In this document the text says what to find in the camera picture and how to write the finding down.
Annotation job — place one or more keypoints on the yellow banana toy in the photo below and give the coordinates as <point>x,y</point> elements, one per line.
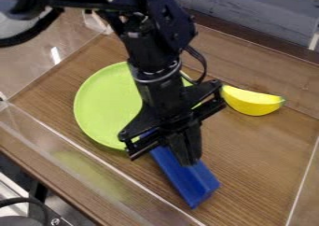
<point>252,103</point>

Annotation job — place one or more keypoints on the blue T-shaped block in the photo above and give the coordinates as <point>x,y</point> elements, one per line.
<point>194,181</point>

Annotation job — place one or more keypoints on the black metal table frame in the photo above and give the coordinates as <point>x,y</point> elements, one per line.
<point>38,210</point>

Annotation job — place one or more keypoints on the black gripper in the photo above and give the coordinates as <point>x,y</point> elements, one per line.
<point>173,111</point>

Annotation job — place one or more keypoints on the green round plate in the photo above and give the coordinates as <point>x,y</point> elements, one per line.
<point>108,102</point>

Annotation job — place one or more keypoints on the clear acrylic front wall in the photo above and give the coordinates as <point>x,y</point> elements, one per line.
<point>105,194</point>

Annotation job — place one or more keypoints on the clear acrylic triangle bracket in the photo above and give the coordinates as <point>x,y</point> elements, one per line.
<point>94,23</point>

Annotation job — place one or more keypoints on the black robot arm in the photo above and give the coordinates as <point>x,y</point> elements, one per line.
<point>157,31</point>

